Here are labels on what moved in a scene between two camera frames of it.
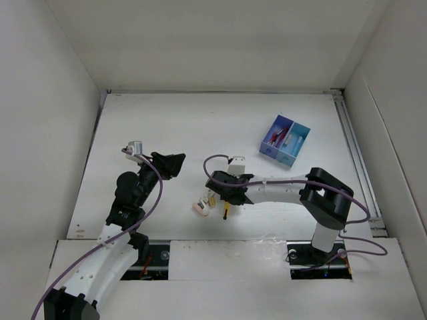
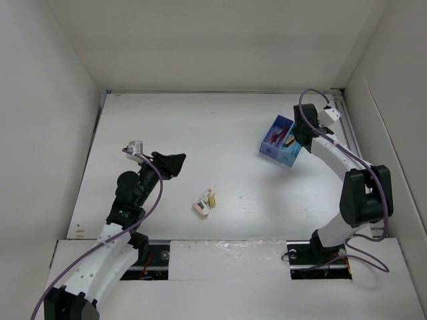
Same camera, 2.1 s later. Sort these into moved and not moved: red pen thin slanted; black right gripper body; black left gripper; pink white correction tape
Moved: black right gripper body
Not moved: red pen thin slanted; pink white correction tape; black left gripper
